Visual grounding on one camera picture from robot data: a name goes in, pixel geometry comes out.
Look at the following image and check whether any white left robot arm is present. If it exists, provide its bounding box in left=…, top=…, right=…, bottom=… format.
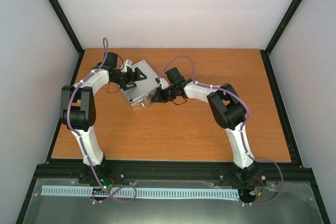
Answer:
left=60, top=52, right=147, bottom=184

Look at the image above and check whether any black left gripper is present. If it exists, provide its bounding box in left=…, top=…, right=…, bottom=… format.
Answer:
left=112, top=68, right=148, bottom=92

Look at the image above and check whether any aluminium poker case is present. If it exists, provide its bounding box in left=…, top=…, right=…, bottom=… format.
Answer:
left=121, top=60, right=159, bottom=108

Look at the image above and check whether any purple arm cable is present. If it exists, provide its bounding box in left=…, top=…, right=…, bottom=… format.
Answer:
left=67, top=37, right=138, bottom=204
left=157, top=55, right=285, bottom=206

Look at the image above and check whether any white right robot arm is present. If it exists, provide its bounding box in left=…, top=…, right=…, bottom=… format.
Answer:
left=151, top=67, right=257, bottom=184

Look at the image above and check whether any light blue cable duct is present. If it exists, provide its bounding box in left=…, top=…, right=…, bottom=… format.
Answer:
left=40, top=186, right=239, bottom=201

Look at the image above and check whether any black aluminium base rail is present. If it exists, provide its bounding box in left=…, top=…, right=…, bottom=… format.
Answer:
left=33, top=159, right=316, bottom=187

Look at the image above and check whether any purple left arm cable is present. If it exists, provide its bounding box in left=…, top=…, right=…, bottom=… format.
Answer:
left=67, top=37, right=138, bottom=204

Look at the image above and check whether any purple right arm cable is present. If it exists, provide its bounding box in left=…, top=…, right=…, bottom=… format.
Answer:
left=157, top=55, right=285, bottom=206

